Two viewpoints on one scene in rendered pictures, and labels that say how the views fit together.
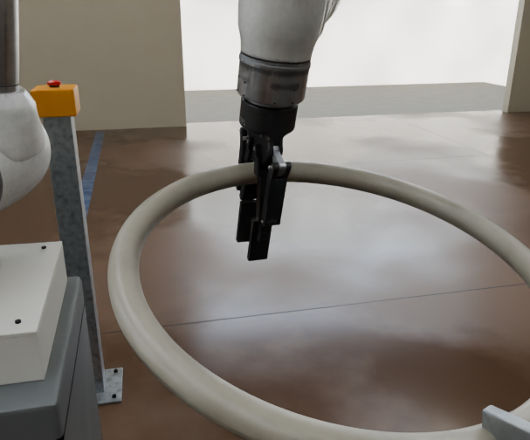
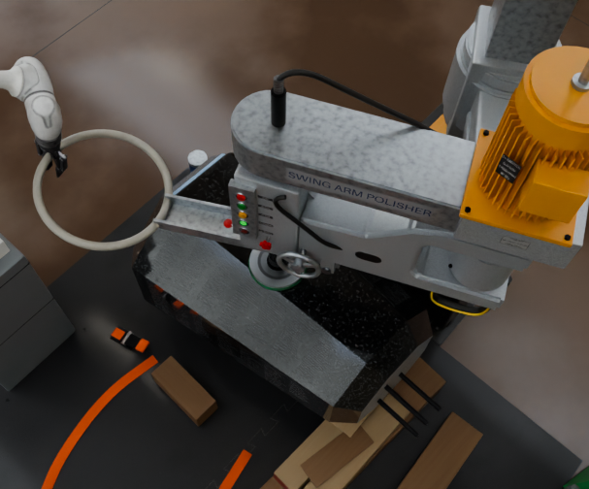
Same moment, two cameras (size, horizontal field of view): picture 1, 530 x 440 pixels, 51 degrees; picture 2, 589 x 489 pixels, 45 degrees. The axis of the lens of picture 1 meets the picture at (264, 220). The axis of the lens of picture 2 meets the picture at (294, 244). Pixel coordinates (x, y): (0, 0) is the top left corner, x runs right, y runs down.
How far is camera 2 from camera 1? 219 cm
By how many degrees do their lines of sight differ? 49
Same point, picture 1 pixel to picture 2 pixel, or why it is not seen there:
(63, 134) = not seen: outside the picture
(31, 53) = not seen: outside the picture
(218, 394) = (103, 246)
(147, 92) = not seen: outside the picture
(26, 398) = (13, 259)
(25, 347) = (1, 246)
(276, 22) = (51, 134)
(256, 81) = (48, 144)
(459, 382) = (142, 88)
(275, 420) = (116, 244)
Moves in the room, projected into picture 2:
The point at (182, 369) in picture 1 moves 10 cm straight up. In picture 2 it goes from (92, 245) to (85, 231)
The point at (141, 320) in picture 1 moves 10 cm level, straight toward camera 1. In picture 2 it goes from (74, 240) to (94, 256)
